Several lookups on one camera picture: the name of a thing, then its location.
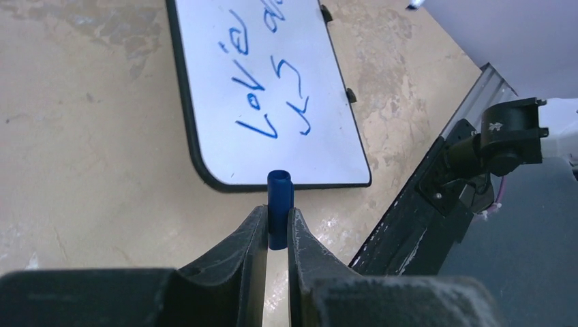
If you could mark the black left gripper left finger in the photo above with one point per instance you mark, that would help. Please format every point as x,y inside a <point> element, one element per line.
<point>223,287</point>

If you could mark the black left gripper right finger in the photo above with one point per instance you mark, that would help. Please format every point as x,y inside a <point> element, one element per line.
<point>323,291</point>

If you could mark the blue marker cap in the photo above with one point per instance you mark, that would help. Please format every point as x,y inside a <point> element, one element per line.
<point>280,194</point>

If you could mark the black framed whiteboard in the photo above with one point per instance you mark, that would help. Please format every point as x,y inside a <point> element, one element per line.
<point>261,89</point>

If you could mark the white blue whiteboard marker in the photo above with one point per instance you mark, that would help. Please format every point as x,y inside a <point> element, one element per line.
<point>414,4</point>

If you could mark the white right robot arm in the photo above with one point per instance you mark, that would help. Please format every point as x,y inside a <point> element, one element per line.
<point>524,131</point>

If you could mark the black base beam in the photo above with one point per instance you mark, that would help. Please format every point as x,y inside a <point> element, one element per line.
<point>426,218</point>

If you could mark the aluminium frame rail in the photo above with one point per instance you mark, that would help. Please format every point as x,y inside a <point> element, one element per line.
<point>489,89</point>

